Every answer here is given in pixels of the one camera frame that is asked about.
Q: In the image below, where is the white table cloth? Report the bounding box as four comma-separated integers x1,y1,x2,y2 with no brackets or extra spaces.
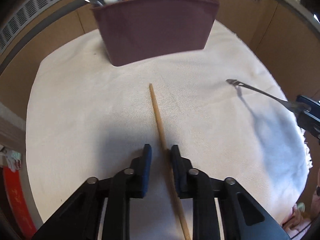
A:
26,22,309,239

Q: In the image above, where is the metal fork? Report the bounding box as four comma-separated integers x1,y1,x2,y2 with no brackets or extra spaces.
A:
226,79,311,115

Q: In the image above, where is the black long-handled spoon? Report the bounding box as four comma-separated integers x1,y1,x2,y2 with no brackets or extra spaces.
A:
84,0,105,7

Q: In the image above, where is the maroon plastic utensil caddy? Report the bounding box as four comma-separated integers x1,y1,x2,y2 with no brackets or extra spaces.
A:
92,0,220,67

